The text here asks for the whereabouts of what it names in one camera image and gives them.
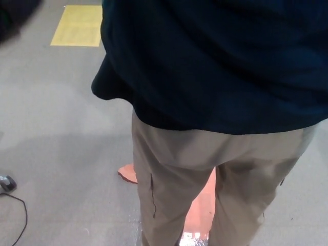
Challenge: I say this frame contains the robot left black hand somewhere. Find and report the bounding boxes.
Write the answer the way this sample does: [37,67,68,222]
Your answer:
[0,0,39,43]

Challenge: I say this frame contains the navy blue work coat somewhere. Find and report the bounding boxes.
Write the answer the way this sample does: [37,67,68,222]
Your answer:
[91,0,328,135]

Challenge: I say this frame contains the yellow floor mat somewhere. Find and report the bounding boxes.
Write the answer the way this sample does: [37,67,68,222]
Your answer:
[50,5,103,47]

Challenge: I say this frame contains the grey floor device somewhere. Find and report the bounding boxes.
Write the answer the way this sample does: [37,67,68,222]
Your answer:
[0,174,17,192]

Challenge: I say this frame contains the beige trousers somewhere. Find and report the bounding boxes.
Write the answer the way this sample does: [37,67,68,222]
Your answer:
[130,110,316,246]

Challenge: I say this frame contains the orange floor sheet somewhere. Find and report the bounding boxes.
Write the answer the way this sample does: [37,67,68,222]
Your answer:
[179,168,219,246]

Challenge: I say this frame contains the thin black floor cable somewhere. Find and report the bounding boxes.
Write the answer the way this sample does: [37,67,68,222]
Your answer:
[0,192,28,246]

